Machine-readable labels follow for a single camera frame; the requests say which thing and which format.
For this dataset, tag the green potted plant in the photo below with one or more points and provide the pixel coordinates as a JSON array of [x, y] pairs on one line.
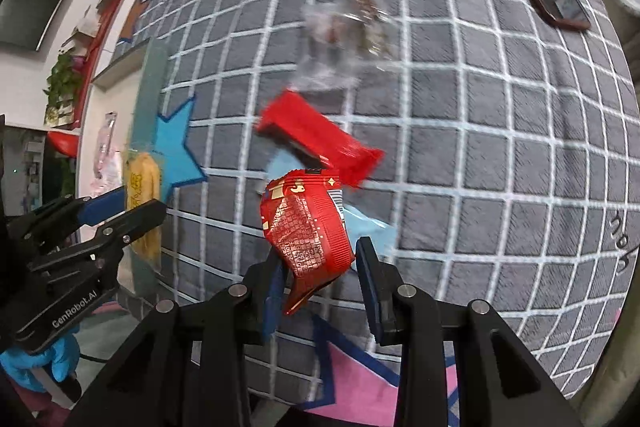
[[62, 82]]

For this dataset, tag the pink white snack packet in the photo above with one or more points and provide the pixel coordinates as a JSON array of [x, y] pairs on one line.
[[105, 147]]

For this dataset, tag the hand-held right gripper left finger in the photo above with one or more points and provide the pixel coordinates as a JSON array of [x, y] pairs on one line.
[[270, 317]]

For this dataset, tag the person's left hand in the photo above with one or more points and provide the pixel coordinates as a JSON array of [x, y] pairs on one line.
[[60, 354]]

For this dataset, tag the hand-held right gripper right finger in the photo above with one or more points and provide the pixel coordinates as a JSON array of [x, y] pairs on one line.
[[371, 307]]

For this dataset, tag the light blue snack packet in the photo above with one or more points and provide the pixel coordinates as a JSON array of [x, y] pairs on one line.
[[372, 229]]

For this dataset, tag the red bar snack packet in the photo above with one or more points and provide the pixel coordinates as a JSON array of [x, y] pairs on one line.
[[310, 132]]

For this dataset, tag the red crinkled snack packet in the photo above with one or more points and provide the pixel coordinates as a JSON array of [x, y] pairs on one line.
[[305, 232]]

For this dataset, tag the clear packet with brown snack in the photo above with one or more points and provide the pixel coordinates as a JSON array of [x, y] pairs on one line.
[[330, 57]]

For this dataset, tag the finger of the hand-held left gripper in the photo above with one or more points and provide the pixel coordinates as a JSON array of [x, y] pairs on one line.
[[102, 209], [142, 219]]

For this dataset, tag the grey checkered blanket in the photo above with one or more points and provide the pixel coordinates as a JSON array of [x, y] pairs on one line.
[[500, 132]]

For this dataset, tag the red plastic stool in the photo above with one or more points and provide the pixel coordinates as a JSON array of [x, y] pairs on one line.
[[62, 144]]

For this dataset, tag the yellow cake snack packet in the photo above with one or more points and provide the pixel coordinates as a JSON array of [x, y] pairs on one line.
[[142, 187]]

